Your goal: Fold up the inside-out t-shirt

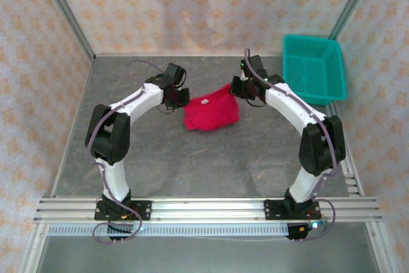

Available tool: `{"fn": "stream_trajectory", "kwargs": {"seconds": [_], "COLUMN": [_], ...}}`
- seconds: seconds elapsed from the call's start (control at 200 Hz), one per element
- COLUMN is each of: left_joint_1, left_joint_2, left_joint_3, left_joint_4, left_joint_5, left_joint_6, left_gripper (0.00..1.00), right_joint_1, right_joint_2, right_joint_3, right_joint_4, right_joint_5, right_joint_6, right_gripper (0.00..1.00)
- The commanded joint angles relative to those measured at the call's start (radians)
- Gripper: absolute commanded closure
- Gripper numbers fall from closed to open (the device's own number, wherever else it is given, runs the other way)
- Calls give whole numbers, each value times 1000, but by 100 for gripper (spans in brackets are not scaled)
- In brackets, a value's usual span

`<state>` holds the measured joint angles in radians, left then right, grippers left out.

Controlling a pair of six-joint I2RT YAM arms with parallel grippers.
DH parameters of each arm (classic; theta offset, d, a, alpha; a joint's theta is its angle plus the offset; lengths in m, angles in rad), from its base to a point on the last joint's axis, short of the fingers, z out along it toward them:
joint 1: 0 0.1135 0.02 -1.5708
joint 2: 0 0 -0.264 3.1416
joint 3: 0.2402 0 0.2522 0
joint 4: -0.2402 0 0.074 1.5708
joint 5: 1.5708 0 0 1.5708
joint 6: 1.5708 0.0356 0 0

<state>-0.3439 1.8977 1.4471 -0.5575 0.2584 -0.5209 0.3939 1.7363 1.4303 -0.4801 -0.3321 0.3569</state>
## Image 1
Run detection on teal plastic basket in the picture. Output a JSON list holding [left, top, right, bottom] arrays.
[[282, 34, 348, 107]]

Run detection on black right controller board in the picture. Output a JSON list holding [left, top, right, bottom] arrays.
[[286, 221, 327, 242]]

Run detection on red t-shirt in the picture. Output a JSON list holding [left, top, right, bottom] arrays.
[[183, 82, 240, 132]]

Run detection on aluminium side rail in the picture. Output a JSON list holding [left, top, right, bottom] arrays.
[[327, 103, 365, 198]]

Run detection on slotted grey cable tray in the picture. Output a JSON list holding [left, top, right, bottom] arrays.
[[47, 223, 290, 238]]

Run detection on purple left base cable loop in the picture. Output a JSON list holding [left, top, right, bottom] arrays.
[[91, 204, 148, 246]]

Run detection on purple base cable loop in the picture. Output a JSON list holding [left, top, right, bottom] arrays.
[[303, 198, 336, 242], [91, 204, 148, 246]]

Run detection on long aluminium base rail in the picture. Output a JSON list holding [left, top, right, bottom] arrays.
[[33, 196, 383, 223]]

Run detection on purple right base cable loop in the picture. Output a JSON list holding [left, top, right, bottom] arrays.
[[303, 198, 336, 242]]

